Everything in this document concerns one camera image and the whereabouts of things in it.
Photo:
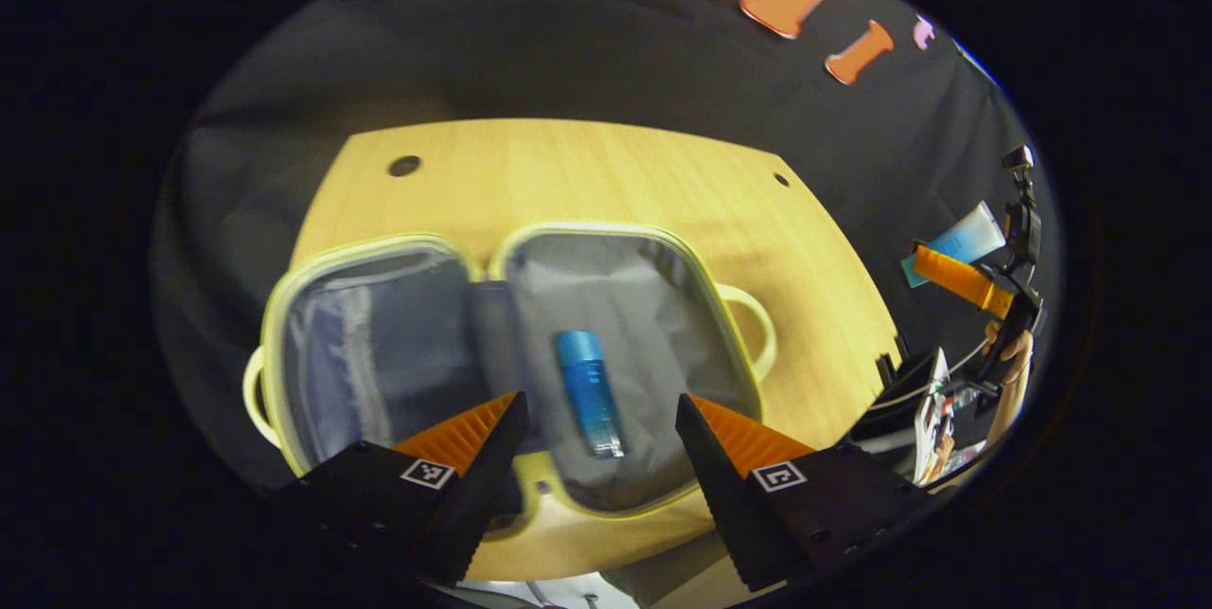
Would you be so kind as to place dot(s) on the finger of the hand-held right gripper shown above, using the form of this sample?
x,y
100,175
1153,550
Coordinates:
x,y
961,280

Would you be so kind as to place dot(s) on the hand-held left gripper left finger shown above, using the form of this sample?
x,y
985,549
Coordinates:
x,y
492,476

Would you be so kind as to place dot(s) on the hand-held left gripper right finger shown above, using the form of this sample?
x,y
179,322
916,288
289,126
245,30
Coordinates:
x,y
715,486

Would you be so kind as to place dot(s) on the white tube with teal cap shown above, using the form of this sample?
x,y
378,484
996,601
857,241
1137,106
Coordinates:
x,y
975,235

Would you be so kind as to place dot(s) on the blue cosmetic tube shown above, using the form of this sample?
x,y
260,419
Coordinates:
x,y
587,391

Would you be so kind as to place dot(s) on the pale yellow suitcase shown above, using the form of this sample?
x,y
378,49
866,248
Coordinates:
x,y
606,287

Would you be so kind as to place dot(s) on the black equipment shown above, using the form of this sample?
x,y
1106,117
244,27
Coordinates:
x,y
890,401

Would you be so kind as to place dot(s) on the colourful printed booklet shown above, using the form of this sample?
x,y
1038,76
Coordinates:
x,y
933,420

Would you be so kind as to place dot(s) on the black backdrop cloth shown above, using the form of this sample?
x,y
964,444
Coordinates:
x,y
568,60

